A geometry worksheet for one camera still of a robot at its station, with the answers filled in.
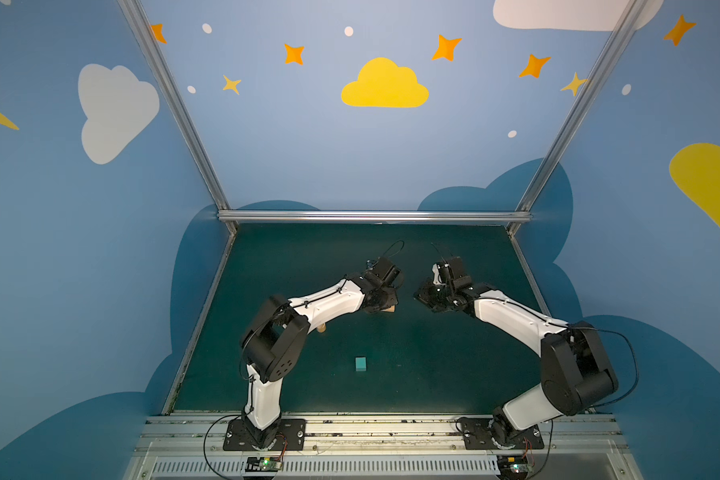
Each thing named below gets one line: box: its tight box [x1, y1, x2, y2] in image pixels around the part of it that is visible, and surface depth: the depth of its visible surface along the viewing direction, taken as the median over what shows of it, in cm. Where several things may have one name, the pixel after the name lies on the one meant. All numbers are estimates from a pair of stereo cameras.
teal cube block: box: [355, 357, 367, 372], surface depth 86 cm
